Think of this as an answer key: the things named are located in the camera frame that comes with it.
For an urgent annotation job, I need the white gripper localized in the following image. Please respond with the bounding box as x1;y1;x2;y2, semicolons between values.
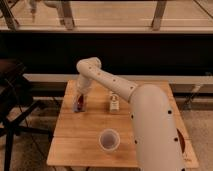
73;75;91;112

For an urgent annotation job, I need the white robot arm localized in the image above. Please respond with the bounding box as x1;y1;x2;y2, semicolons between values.
76;57;185;171

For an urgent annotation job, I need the wooden table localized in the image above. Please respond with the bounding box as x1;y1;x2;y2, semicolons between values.
46;79;200;169

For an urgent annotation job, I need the black office chair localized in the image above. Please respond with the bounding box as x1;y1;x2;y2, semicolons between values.
0;59;53;171

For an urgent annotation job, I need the red pepper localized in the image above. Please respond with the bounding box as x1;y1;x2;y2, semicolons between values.
77;95;84;111

